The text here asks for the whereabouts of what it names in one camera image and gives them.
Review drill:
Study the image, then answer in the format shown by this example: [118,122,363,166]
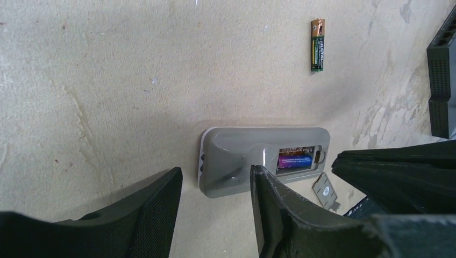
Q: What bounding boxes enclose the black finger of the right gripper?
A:
[332,140,455,214]

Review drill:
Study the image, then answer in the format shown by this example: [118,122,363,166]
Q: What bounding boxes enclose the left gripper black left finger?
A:
[1,167,183,257]

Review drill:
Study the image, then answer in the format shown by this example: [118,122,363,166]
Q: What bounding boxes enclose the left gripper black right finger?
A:
[250,166,455,257]

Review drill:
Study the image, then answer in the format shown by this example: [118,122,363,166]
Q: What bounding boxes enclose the grey battery cover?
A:
[312,173,340,212]

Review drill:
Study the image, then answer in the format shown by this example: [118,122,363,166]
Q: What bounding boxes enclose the purple battery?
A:
[277,155,313,169]

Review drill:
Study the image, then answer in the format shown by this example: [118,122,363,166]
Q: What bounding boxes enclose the white remote control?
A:
[198,126,330,198]

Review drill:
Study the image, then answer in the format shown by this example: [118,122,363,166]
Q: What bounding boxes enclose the dark battery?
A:
[310,19,325,72]

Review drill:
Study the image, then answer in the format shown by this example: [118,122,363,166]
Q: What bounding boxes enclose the black flat plate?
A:
[426,8,455,139]

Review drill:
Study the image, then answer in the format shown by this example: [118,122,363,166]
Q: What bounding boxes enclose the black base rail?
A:
[344,196,386,219]

